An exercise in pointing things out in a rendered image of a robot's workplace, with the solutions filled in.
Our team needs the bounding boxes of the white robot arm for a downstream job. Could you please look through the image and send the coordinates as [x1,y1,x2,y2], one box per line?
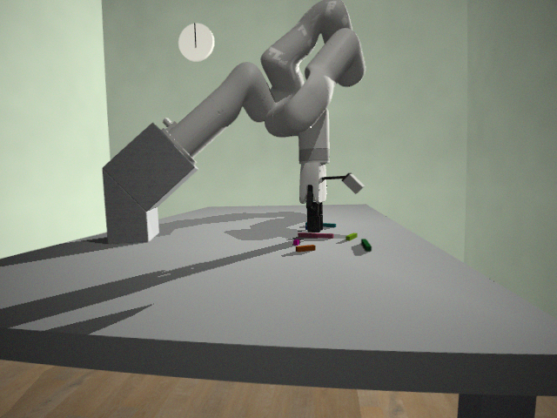
[161,0,366,165]

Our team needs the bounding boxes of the orange rod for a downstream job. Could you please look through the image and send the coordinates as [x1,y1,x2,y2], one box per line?
[296,245,315,252]

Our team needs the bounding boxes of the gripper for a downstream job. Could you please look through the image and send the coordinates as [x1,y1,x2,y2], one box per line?
[299,160,330,233]

